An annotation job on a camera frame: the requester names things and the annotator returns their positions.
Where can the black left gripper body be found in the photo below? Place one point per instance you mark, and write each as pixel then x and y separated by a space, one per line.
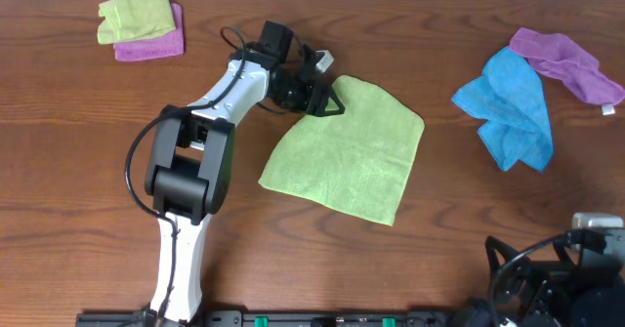
pixel 316 98

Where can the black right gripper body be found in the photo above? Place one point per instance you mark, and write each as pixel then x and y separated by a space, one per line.
pixel 560 273

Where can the folded green cloth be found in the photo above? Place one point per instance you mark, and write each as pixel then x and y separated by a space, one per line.
pixel 132 20

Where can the folded pink cloth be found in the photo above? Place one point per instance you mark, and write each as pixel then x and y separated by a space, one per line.
pixel 169 45

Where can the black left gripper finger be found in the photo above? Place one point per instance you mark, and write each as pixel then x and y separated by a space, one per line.
pixel 331 96
pixel 331 109

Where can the blue crumpled cloth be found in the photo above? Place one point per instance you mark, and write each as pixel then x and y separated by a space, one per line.
pixel 509 98

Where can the light green cloth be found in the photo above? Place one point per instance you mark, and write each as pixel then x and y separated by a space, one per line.
pixel 357 163

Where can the purple crumpled cloth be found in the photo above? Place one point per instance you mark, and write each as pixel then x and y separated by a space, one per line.
pixel 557 56

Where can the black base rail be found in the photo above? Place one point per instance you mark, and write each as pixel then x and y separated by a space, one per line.
pixel 235 318

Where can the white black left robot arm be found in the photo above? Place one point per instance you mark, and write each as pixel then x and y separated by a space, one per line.
pixel 189 169

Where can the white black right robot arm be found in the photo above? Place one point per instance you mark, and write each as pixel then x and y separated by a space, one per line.
pixel 519 296

